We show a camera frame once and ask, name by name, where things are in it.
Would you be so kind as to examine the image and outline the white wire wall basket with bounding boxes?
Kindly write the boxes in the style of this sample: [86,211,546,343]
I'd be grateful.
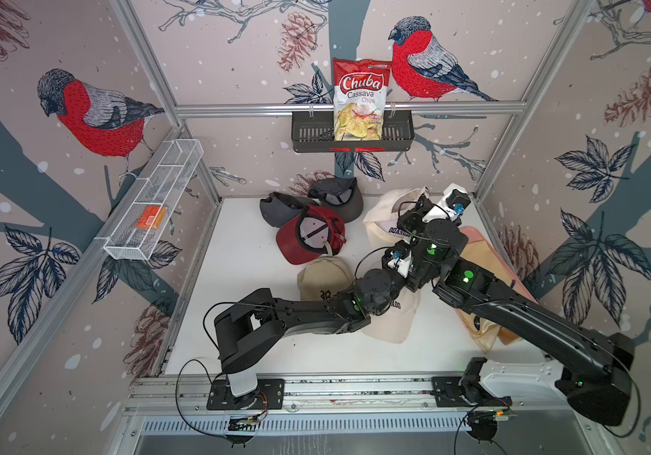
[104,138,203,261]

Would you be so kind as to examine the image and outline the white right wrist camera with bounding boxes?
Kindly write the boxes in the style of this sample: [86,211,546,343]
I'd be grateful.
[422,184,471,227]

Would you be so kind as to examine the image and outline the red baseball cap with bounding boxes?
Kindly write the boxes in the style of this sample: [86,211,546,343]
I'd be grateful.
[275,206,346,265]

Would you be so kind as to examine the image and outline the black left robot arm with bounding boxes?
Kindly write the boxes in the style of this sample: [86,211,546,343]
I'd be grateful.
[210,242,411,398]

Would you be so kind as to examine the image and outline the cream Colorado baseball cap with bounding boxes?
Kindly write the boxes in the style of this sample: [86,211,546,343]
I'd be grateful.
[361,288,420,344]

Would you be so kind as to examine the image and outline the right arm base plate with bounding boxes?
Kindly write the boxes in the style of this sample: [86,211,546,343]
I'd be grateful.
[431,377,512,408]

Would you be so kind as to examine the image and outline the Chuba cassava chips bag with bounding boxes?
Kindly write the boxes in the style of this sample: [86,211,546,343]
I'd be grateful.
[332,59,391,141]

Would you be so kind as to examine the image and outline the dark grey baseball cap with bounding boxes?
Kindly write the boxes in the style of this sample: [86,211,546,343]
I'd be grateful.
[259,191,319,229]

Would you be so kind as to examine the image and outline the black baseball cap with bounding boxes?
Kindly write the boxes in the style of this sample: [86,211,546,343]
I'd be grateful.
[308,177,363,223]

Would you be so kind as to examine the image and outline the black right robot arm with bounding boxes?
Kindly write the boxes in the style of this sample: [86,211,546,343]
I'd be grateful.
[397,196,640,427]

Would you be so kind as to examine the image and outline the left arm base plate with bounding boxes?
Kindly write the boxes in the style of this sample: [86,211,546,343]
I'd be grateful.
[206,379,285,411]

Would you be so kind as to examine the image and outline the orange box in basket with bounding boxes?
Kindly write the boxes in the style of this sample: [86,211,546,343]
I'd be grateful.
[136,205,166,231]

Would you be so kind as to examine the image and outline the khaki baseball cap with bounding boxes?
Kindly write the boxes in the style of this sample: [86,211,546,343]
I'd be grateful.
[296,256,354,301]

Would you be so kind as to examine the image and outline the black wall basket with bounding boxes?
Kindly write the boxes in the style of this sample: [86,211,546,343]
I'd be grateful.
[291,109,415,154]

